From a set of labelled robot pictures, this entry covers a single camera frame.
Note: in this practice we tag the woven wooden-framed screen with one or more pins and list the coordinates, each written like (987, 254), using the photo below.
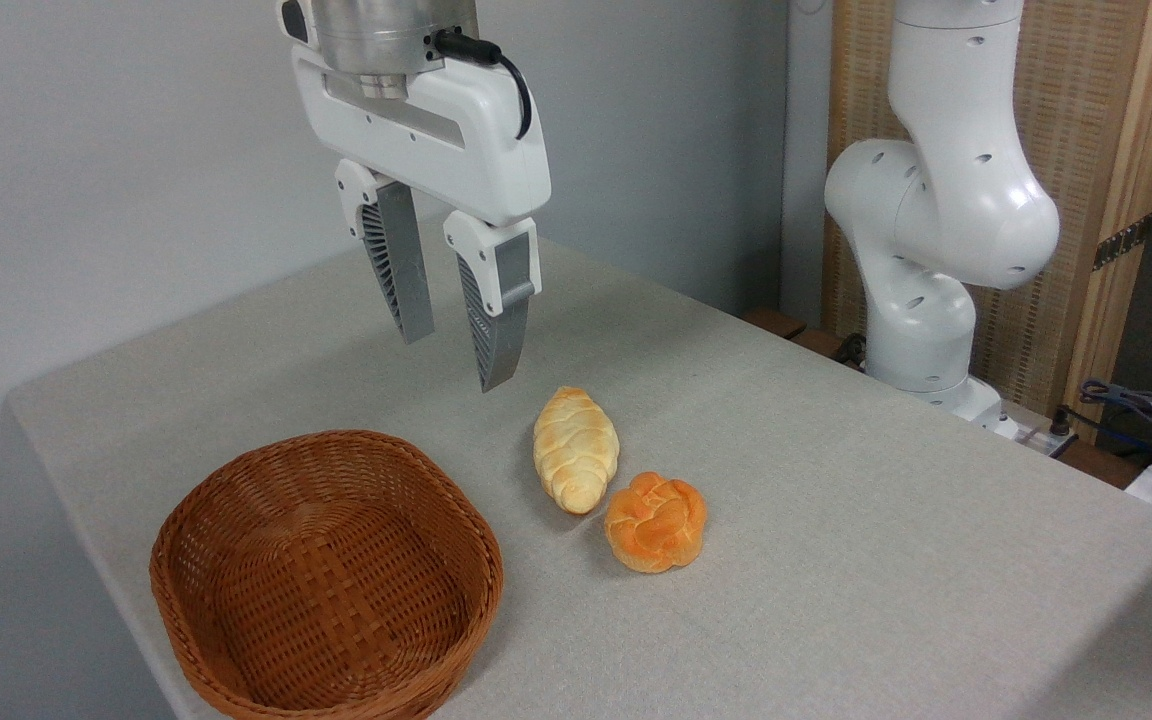
(1071, 100)

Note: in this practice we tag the round orange knotted bread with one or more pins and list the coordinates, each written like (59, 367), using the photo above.
(656, 522)

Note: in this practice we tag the brown wooden board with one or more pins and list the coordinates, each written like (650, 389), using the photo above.
(786, 325)

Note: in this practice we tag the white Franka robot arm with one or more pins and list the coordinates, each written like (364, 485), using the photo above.
(956, 200)

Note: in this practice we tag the brown woven wicker basket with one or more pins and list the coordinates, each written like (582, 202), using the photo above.
(326, 590)

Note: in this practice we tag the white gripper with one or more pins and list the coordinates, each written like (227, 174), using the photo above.
(456, 150)

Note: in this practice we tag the long pale braided bread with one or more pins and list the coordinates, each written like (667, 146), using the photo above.
(576, 450)

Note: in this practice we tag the black metal screen hinge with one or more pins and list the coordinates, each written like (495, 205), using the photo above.
(1123, 242)

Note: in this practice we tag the grey tablecloth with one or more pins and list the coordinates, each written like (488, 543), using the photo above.
(836, 560)

